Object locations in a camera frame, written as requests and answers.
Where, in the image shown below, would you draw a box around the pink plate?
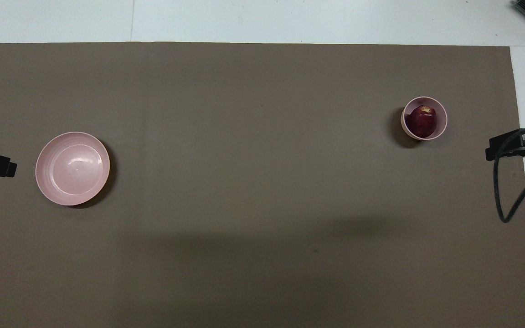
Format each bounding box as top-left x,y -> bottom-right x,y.
35,132 -> 111,206

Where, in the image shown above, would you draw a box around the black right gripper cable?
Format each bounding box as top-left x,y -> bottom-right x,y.
494,123 -> 525,223

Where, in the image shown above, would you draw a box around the pink bowl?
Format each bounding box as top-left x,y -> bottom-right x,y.
401,96 -> 448,141

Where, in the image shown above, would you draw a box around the brown table mat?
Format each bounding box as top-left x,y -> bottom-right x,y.
0,42 -> 525,328

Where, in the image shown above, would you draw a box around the red apple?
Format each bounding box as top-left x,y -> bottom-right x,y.
409,105 -> 438,138

